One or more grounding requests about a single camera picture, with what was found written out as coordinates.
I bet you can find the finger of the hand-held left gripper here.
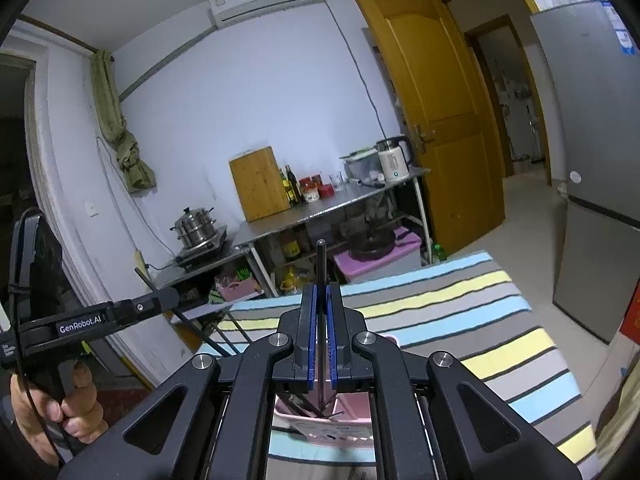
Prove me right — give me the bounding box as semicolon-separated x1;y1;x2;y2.
111;286;182;329

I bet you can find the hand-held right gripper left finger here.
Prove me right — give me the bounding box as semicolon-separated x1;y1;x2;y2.
57;282;318;480

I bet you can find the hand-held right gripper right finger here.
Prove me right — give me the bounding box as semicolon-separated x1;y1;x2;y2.
325;282;583;480

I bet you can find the pink plastic utensil basket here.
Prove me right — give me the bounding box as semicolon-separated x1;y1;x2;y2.
272;334;401;450

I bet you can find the person's left hand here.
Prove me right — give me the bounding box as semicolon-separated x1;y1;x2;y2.
10;362;108;466

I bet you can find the low steel stand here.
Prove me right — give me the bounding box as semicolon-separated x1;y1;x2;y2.
147;237;281;321

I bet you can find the yellow oil jug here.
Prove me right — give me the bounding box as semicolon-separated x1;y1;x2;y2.
280;265;308;296

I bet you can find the black induction cooker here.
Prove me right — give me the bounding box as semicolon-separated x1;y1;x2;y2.
172;227;230;273

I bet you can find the pink storage box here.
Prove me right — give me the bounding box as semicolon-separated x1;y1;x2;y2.
332;225;423;286

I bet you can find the small pink plastic basket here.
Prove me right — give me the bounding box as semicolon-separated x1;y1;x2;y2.
214;275;263;303

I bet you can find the stainless steel steamer pot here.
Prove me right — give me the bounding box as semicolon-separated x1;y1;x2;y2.
172;206;217;249

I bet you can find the black frying pan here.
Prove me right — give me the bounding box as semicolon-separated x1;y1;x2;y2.
347;227;398;261

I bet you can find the stainless steel counter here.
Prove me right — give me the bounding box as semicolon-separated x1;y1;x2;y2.
232;166;433;301

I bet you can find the striped tablecloth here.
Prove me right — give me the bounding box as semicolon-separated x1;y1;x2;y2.
195;250;601;480

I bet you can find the dark glass bottle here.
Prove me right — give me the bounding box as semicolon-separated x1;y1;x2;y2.
284;165;301;206

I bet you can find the wooden cutting board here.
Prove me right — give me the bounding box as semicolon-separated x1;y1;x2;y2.
229;146;292;223

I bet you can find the grey rice cooker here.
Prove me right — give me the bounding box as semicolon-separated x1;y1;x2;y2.
340;147;383;183

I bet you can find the white electric kettle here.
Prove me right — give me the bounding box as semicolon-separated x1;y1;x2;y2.
375;135;416;183

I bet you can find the green knotted curtain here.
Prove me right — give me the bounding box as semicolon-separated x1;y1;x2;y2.
90;50;157;193

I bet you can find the yellow wooden door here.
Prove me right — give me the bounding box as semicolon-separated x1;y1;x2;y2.
355;0;506;256

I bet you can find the red box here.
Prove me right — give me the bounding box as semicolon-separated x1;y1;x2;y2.
620;290;640;346

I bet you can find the grey refrigerator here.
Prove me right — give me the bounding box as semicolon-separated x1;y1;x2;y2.
529;0;640;345

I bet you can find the black wall cable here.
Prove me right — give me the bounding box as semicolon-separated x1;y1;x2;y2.
324;0;386;143

